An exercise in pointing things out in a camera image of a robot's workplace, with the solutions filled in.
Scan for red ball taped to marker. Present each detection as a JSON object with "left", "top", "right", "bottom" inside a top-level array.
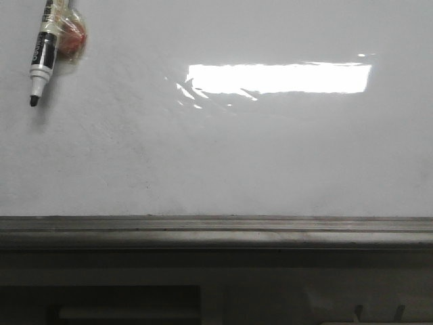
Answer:
[{"left": 58, "top": 7, "right": 88, "bottom": 64}]

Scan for black whiteboard marker pen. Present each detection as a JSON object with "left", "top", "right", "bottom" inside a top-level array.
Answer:
[{"left": 30, "top": 0, "right": 69, "bottom": 107}]

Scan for white whiteboard surface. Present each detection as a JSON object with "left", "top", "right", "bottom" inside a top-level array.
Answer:
[{"left": 1, "top": 1, "right": 432, "bottom": 217}]

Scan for grey aluminium whiteboard frame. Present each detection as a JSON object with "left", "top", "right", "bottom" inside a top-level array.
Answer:
[{"left": 1, "top": 215, "right": 432, "bottom": 251}]

